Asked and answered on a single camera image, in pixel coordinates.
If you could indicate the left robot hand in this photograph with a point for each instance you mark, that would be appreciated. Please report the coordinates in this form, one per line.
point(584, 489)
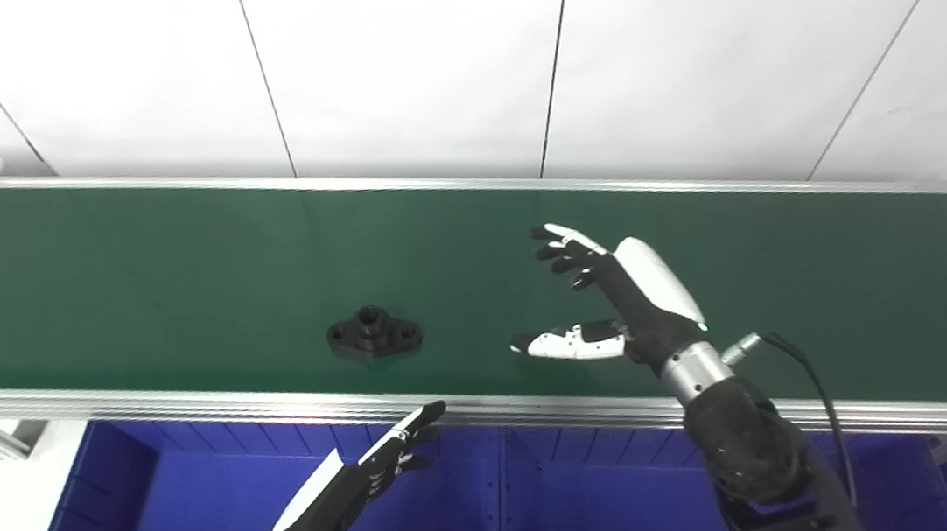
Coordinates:
point(323, 510)

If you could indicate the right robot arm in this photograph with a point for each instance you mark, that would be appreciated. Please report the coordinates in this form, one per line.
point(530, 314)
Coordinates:
point(748, 448)

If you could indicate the green conveyor belt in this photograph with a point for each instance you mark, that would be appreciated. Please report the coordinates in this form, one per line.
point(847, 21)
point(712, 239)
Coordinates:
point(175, 270)
point(541, 406)

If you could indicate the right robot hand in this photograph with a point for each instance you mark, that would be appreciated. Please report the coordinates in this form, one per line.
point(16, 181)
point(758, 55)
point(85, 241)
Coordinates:
point(645, 309)

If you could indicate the black flanged metal part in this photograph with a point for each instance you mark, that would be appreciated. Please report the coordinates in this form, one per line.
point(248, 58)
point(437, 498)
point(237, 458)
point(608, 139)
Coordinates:
point(374, 336)

